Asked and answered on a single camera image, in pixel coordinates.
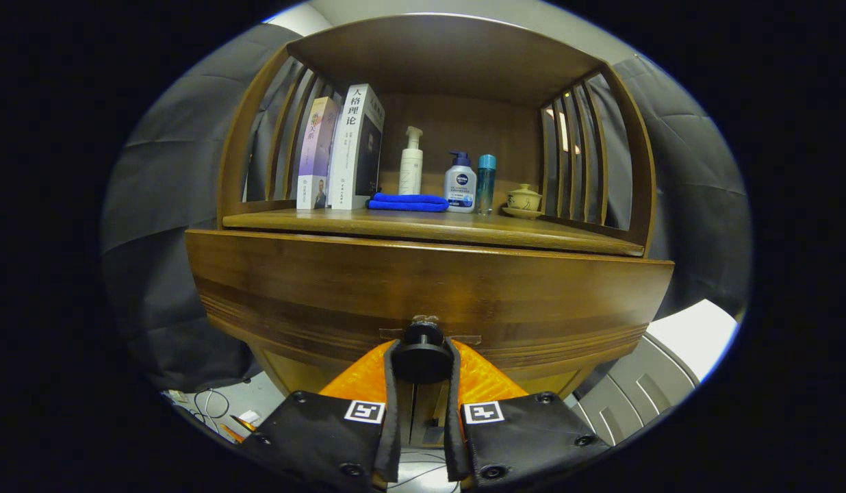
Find white pump bottle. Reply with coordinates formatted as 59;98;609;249
398;126;424;196

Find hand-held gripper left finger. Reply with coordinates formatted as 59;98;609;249
242;339;402;493

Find ceramic lidded teacup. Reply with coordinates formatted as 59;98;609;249
502;184;543;220

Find white blue-cap lotion bottle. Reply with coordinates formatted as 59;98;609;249
444;151;478;214

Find wooden cabinet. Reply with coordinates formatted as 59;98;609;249
185;14;675;449

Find thin floor cable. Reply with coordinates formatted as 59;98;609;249
190;388;232;429

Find white and black book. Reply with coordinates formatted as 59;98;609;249
329;84;386;210

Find blue folded cloth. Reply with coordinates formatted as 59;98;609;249
367;193;450;213

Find wooden countertop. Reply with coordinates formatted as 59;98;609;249
222;205;645;257

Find black backdrop cloth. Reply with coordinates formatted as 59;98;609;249
101;24;751;394

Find purple book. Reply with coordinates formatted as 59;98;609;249
296;96;342;210

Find dark floor cables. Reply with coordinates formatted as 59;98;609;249
396;452;459;493

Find teal bottle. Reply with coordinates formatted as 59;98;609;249
476;154;497;216

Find wooden drawer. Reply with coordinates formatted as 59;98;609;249
185;229;675;398

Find black drawer knob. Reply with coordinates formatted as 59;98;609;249
392;322;455;384

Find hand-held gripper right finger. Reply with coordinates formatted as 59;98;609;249
444;337;612;493

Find wooden cabinet door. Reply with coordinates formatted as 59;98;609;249
400;382;418;446
418;382;448;446

